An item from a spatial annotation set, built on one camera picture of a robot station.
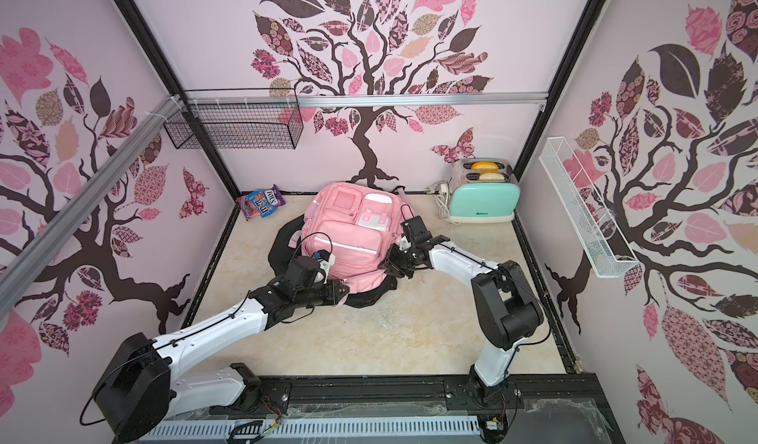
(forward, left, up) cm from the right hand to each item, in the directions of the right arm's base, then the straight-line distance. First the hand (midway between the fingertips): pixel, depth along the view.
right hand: (379, 270), depth 88 cm
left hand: (-9, +9, +1) cm, 13 cm away
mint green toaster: (+28, -39, +5) cm, 48 cm away
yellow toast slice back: (+36, -38, +10) cm, 53 cm away
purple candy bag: (+34, +47, -5) cm, 59 cm away
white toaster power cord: (+37, -25, -4) cm, 45 cm away
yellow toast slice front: (+31, -40, +9) cm, 51 cm away
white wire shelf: (+2, -53, +23) cm, 57 cm away
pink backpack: (+18, +8, 0) cm, 20 cm away
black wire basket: (+64, +60, +10) cm, 89 cm away
